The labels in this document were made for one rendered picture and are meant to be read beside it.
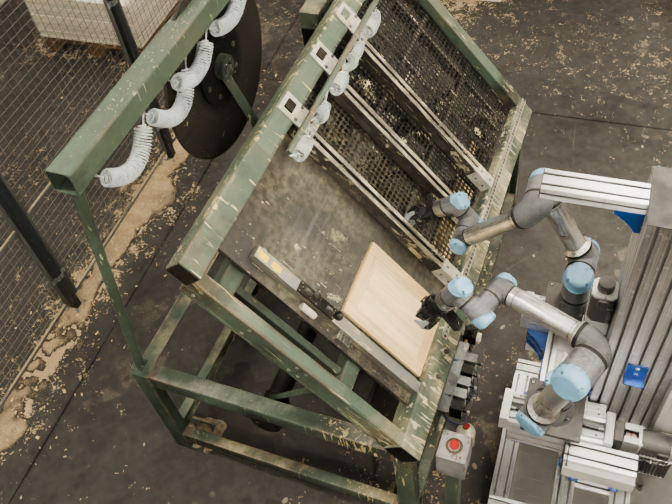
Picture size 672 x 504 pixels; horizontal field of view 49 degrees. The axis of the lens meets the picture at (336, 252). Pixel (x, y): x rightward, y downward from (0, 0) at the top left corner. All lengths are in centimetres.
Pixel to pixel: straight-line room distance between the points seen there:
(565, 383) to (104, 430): 285
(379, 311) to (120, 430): 191
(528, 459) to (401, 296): 111
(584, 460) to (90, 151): 210
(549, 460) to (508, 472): 21
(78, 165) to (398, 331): 150
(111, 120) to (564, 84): 407
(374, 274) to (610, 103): 312
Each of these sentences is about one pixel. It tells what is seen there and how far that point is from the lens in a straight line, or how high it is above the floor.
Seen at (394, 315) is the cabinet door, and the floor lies 107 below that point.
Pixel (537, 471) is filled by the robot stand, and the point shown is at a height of 21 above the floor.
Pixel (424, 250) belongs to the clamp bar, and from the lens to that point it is 336.
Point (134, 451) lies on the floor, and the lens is 440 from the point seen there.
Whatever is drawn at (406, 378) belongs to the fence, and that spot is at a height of 97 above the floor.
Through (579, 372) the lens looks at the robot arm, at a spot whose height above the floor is 167.
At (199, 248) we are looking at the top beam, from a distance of 259.
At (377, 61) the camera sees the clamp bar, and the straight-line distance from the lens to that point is 355.
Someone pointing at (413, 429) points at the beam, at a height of 89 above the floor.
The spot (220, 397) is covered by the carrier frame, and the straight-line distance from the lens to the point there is 347.
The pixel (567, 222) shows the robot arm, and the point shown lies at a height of 143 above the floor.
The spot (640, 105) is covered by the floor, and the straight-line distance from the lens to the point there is 589.
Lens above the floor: 375
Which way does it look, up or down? 51 degrees down
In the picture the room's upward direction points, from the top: 10 degrees counter-clockwise
